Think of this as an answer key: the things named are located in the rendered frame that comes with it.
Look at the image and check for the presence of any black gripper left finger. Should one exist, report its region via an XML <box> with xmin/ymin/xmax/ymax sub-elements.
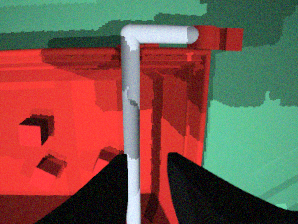
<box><xmin>35</xmin><ymin>155</ymin><xmax>129</xmax><ymax>224</ymax></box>

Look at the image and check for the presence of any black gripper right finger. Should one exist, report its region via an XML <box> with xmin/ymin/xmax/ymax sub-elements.
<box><xmin>166</xmin><ymin>152</ymin><xmax>298</xmax><ymax>224</ymax></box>

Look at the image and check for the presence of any red plastic tray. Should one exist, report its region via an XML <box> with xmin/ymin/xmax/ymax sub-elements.
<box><xmin>0</xmin><ymin>24</ymin><xmax>243</xmax><ymax>224</ymax></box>

